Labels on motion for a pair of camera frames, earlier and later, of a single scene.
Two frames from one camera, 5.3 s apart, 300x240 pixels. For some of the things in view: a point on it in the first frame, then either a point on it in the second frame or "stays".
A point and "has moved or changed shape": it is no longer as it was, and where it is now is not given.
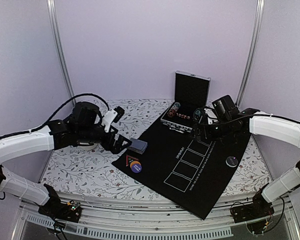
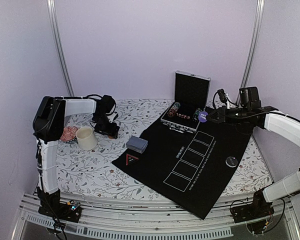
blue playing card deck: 138,146 stays
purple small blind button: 136,168 has moved or changed shape
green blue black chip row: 197,114 stays
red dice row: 183,116 stays
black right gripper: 198,127 -> 223,115
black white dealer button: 231,161 stays
